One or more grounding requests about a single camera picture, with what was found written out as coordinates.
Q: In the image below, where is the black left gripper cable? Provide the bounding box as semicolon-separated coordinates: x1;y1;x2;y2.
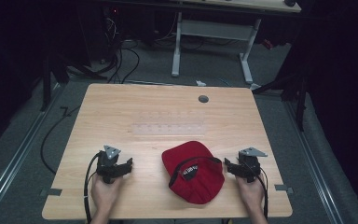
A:
83;151;103;224

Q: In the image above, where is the red cap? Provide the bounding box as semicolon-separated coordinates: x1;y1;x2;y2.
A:
161;140;226;205

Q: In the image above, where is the bundle of black cables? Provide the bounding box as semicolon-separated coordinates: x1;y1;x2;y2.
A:
103;18;142;85

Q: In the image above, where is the metal floor rail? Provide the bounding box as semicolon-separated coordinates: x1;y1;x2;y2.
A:
0;81;67;220
282;98;346;224

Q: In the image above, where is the person's right hand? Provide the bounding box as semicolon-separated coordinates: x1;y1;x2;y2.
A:
235;173;267;217

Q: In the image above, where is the black floor cable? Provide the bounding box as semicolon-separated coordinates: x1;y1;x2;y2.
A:
39;105;82;175

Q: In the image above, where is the grey tape piece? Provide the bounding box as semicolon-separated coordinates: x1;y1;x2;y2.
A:
39;188;63;198
273;183;295;195

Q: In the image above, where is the red object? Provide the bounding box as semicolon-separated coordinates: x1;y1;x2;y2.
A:
261;38;275;50

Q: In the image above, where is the person's left hand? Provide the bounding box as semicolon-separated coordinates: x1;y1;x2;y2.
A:
89;171;124;217

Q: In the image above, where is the white-framed desk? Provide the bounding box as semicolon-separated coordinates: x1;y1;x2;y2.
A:
171;0;303;91

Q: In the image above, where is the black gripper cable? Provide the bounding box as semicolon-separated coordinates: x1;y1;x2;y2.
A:
255;165;269;220
83;151;103;224

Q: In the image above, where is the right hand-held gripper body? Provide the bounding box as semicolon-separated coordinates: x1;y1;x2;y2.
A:
235;147;269;184

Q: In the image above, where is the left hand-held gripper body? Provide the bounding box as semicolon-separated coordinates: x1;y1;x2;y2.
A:
95;145;122;185

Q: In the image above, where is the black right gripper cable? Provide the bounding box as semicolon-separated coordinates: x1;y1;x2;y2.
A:
255;165;269;220

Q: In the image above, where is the black stand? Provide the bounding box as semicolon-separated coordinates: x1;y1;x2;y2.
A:
39;50;108;113
251;69;310;133

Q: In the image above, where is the dark equipment cabinet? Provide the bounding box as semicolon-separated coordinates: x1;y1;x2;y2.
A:
74;4;120;64

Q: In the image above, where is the clear tape patch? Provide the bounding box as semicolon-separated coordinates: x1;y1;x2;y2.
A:
131;122;207;137

